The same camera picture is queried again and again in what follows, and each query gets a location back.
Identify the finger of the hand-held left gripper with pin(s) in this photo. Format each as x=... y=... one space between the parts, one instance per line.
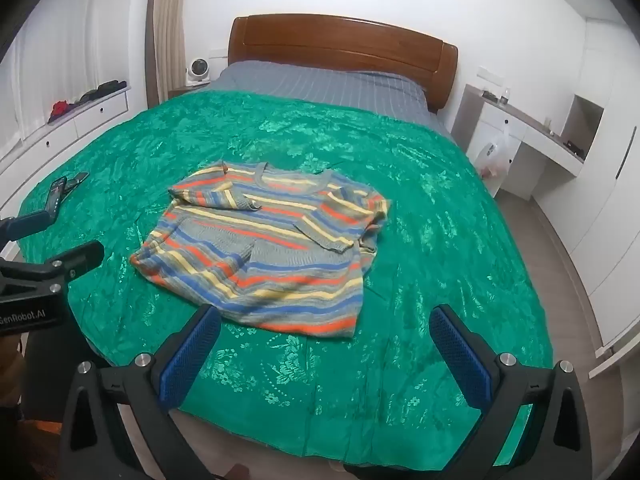
x=27 y=223
x=75 y=256

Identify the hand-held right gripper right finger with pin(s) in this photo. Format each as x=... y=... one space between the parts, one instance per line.
x=457 y=355

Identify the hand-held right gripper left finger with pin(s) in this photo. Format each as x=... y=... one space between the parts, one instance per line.
x=190 y=355

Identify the striped knit sweater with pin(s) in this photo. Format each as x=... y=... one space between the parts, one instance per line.
x=280 y=260

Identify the person's left forearm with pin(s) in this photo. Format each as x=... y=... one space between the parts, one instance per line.
x=7 y=365

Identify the dark clothes pile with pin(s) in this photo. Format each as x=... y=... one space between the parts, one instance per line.
x=102 y=90

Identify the red cloth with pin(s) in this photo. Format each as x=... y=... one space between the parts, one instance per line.
x=61 y=108

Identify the green floral blanket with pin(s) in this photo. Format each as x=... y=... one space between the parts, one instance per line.
x=410 y=210

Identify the white wardrobe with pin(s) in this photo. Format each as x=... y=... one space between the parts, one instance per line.
x=615 y=235

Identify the clear plastic bag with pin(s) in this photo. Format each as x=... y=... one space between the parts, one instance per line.
x=492 y=155

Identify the small white fan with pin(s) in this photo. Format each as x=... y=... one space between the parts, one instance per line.
x=196 y=70

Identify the beige curtain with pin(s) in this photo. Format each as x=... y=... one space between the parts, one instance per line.
x=167 y=35

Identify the white built-in desk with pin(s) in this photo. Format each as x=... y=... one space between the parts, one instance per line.
x=500 y=120

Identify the wooden headboard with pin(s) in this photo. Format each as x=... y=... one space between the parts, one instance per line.
x=340 y=42

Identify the white wall socket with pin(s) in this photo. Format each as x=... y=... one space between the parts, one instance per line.
x=489 y=73

